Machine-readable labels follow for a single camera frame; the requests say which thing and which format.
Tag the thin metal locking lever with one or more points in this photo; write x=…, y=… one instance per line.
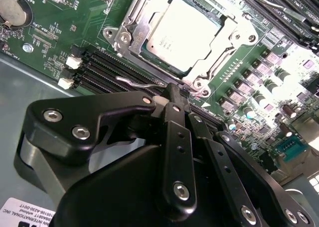
x=147, y=86
x=261, y=0

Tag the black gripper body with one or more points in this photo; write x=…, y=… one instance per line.
x=114, y=194

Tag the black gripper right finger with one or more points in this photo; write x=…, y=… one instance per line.
x=223, y=160

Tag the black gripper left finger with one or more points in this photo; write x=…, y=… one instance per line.
x=77, y=118

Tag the silver CPU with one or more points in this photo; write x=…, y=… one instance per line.
x=184, y=33

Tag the metal socket cover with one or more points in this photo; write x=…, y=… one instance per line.
x=147, y=23

